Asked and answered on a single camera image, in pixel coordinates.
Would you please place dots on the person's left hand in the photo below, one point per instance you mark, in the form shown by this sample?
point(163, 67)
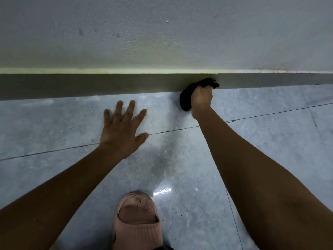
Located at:
point(118, 137)

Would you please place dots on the person's right hand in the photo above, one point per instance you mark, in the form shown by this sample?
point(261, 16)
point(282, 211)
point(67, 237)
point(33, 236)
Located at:
point(200, 100)

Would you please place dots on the person's left little finger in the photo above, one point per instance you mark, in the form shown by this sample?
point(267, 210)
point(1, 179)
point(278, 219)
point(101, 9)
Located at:
point(107, 117)

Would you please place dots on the person's right fingers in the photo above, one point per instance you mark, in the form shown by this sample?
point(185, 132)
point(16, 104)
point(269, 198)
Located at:
point(206, 88)

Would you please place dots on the person's left middle finger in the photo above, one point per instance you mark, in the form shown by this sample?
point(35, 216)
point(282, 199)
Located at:
point(129, 111)

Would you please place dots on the person's left thumb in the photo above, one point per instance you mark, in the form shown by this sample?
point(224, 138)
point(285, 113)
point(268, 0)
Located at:
point(142, 138)

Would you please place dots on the black cleaning cloth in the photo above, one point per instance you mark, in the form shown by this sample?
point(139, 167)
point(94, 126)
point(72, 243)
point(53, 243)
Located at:
point(185, 97)

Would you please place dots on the person's right forearm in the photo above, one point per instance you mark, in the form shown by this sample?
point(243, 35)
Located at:
point(260, 190)

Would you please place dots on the person's left forearm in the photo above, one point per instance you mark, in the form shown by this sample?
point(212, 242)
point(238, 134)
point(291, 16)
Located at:
point(54, 197)

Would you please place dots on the grey baseboard strip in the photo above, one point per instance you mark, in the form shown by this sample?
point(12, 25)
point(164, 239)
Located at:
point(78, 85)

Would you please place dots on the person's foot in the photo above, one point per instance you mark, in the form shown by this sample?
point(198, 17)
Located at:
point(137, 214)

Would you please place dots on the pink slide sandal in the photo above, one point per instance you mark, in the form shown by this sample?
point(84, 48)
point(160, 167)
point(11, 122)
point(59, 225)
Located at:
point(138, 231)

